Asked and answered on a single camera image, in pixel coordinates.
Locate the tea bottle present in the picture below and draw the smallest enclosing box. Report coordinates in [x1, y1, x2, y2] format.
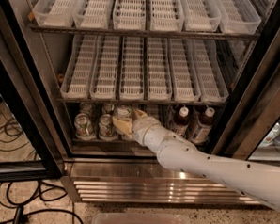
[189, 107, 215, 144]
[168, 105, 190, 136]

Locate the steel fridge base grille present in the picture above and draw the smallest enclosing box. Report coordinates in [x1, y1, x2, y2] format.
[61, 158, 260, 206]

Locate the right glass fridge door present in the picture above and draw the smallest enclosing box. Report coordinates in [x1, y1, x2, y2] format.
[205, 0, 280, 160]

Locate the rear left soda can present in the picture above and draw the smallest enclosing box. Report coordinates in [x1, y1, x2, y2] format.
[79, 103, 95, 118]

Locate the top shelf tray three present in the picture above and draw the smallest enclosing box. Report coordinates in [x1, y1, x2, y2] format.
[113, 0, 147, 31]

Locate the top shelf tray two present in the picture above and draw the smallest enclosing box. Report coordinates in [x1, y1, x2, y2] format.
[72, 0, 113, 29]

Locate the black floor cable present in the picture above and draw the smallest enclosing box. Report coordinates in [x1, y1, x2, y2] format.
[0, 115, 92, 224]

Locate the middle shelf tray three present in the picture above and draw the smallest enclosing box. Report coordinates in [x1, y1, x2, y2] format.
[119, 37, 144, 101]

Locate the middle shelf tray four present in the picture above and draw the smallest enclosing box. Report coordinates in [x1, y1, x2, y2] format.
[146, 38, 172, 101]

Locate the top shelf tray four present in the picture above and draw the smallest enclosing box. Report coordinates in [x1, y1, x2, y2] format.
[149, 0, 184, 32]

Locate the white bottle behind glass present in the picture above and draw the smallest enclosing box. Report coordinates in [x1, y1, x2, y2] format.
[258, 123, 280, 148]

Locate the left open fridge door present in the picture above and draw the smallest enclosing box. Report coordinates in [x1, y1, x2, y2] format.
[0, 0, 68, 183]

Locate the middle shelf tray five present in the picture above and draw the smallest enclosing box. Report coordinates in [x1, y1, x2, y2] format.
[168, 39, 200, 103]

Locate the bottom shelf tray four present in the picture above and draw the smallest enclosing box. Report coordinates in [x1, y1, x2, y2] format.
[145, 104, 160, 120]

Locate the left tea bottle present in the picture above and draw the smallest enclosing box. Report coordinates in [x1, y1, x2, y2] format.
[168, 105, 190, 136]

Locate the middle shelf tray two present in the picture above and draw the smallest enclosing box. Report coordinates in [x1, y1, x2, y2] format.
[89, 36, 120, 100]

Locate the front left soda can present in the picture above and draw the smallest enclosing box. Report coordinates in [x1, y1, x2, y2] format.
[74, 114, 96, 141]

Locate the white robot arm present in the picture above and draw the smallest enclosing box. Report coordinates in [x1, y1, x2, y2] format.
[112, 109, 280, 212]

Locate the shelf tray four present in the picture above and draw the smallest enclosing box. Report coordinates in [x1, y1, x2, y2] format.
[149, 0, 184, 32]
[145, 104, 160, 120]
[146, 38, 172, 101]

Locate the top shelf tray five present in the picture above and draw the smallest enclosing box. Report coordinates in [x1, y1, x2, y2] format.
[180, 0, 222, 33]

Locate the soda can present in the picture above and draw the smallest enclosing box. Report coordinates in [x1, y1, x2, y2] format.
[79, 103, 95, 118]
[74, 114, 96, 141]
[98, 114, 118, 141]

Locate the top shelf tray six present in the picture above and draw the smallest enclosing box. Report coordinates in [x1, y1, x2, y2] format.
[214, 0, 261, 35]

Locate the middle shelf tray one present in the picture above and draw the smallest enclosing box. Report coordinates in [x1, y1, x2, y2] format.
[60, 35, 97, 100]

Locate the clear plastic bin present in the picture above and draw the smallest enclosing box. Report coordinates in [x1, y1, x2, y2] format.
[91, 213, 190, 224]

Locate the shelf tray two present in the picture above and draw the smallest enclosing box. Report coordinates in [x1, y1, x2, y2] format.
[72, 0, 113, 29]
[89, 36, 120, 100]

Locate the shelf tray five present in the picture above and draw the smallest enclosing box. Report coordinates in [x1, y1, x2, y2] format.
[168, 39, 200, 103]
[180, 0, 222, 33]

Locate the right tea bottle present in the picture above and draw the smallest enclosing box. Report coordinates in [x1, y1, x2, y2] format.
[189, 107, 215, 144]

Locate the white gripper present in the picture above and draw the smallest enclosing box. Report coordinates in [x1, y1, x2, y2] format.
[112, 109, 160, 145]

